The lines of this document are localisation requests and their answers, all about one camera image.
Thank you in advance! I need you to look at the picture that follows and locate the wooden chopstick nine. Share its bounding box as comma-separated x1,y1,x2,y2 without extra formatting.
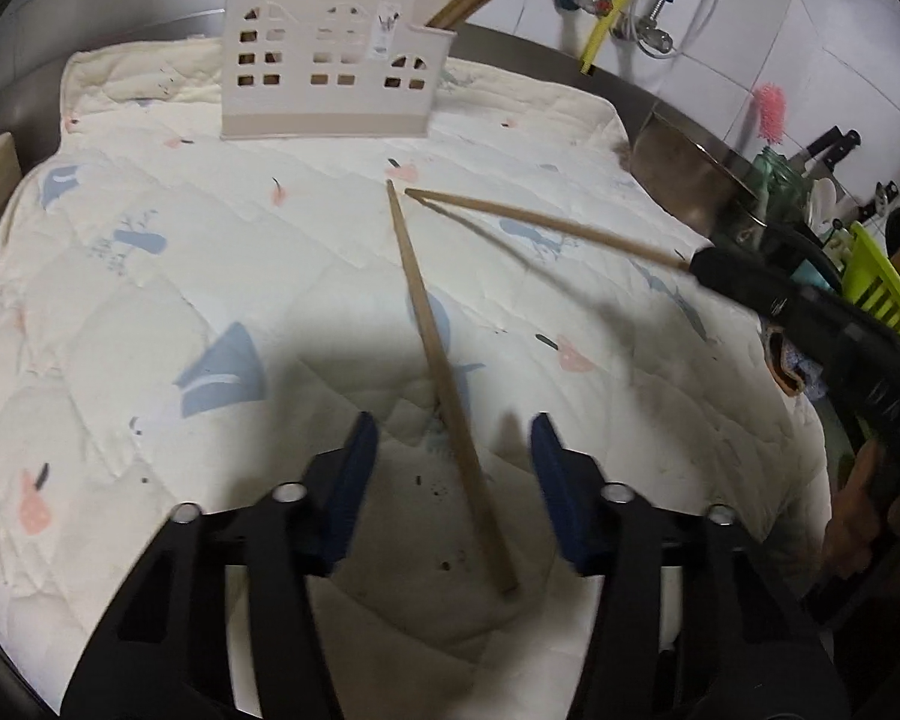
404,187,689,273

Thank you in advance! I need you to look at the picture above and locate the wooden chopstick seven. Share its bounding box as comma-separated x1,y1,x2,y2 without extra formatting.
385,179,518,596

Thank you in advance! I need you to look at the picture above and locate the right hand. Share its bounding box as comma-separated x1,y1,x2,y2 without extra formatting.
823,439,900,589

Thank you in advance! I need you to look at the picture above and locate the grey patterned rag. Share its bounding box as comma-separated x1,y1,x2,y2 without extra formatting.
761,323,827,403

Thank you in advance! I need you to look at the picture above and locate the lime green plastic rack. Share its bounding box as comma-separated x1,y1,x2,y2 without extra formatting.
842,223,900,338

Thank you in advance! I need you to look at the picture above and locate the steel pot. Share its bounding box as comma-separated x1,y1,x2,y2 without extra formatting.
629,104,756,239

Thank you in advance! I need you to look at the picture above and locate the pink brush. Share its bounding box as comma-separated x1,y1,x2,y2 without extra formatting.
752,83,787,145

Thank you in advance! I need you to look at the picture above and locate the right water valve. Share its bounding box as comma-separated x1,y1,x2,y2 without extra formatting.
614,15,674,59

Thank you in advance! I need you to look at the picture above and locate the cream quilted mat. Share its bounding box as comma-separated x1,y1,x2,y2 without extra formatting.
0,39,831,718

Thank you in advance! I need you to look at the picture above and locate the cream plastic utensil holder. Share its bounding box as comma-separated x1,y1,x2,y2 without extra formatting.
221,0,455,140

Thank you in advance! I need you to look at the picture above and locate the black handled knife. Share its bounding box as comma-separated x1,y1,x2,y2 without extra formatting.
788,125,862,181

